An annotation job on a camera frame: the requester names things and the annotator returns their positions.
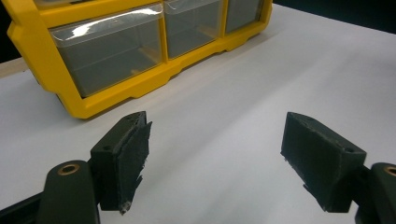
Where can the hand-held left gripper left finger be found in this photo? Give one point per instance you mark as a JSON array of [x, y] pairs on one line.
[[124, 161]]

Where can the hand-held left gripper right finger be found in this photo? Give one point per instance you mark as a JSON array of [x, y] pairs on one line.
[[323, 165]]

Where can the yellow storage organizer cabinet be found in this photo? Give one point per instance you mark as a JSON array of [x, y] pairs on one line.
[[37, 56]]

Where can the beige wooden desk board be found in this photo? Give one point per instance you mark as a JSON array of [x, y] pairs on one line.
[[12, 67]]

